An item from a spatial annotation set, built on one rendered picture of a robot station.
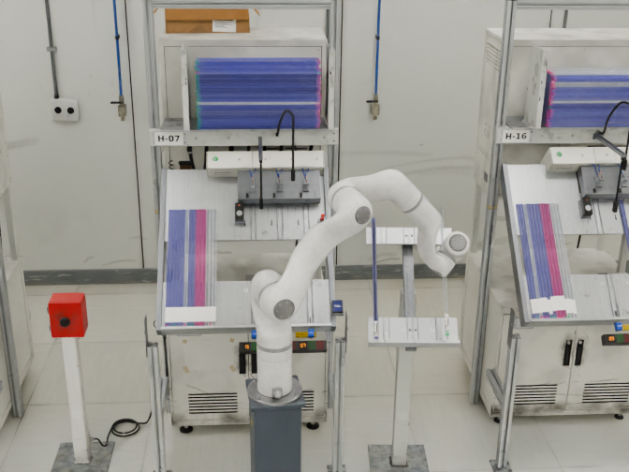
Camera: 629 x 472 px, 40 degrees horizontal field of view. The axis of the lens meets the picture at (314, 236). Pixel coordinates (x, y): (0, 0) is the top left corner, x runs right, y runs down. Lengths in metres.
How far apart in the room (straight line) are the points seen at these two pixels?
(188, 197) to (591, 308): 1.70
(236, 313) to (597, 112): 1.71
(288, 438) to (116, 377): 1.67
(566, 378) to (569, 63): 1.40
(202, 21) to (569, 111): 1.59
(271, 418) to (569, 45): 2.03
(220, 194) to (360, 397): 1.30
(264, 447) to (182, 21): 1.83
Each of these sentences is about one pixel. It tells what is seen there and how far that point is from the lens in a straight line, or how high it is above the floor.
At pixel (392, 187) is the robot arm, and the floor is 1.41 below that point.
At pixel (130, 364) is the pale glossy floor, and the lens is 4.63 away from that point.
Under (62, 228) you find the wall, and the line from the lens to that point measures 5.45.
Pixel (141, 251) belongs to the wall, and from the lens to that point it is 5.43.
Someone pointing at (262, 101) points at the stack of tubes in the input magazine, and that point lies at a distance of 3.54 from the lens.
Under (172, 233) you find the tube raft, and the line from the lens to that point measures 3.56.
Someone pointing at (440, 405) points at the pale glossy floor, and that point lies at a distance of 4.29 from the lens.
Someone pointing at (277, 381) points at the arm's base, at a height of 0.77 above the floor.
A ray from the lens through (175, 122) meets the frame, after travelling 3.70.
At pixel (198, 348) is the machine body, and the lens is 3.80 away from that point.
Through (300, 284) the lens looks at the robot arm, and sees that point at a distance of 2.79.
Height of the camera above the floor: 2.32
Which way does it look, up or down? 22 degrees down
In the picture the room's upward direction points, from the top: 1 degrees clockwise
